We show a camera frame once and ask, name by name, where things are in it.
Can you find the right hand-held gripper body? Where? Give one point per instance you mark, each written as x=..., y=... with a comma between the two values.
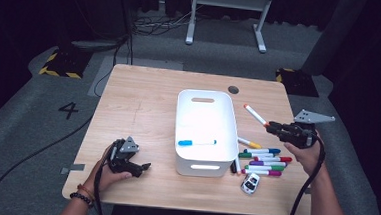
x=297, y=134

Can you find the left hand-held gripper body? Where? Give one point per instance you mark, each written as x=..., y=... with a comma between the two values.
x=122, y=156

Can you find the dark blue cap white marker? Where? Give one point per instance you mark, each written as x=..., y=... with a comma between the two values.
x=272, y=151

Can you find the orange cap white marker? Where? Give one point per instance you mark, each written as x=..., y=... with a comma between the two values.
x=254, y=114

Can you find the yellow cap white marker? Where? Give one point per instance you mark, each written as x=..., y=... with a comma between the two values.
x=255, y=145

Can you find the light green cap white marker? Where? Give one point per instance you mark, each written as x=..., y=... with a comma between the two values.
x=276, y=168

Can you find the dark green cap white marker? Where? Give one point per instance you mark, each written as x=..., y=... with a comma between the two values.
x=242, y=155

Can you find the magenta cap white marker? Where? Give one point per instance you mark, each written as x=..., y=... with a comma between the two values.
x=274, y=173

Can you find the light blue cap white marker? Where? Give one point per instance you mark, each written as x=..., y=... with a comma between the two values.
x=185, y=143

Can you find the white plastic storage bin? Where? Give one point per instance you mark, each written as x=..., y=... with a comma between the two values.
x=207, y=128

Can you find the person's right hand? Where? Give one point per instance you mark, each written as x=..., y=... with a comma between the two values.
x=309, y=158

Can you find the person's left hand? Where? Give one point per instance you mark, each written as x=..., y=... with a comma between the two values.
x=107, y=181

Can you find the black yellow striped floor base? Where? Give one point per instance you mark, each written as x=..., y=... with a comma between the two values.
x=297, y=82
x=64, y=64

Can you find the grey tape strip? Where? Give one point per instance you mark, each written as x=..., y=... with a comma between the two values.
x=74, y=168

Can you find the white toy car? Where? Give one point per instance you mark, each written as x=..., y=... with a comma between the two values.
x=250, y=184

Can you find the grey curtain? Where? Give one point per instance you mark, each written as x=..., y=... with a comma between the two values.
x=333, y=36

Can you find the grey round stand base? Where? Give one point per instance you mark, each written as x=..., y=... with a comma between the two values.
x=95, y=45

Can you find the black stand pole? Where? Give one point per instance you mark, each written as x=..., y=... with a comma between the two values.
x=129, y=33

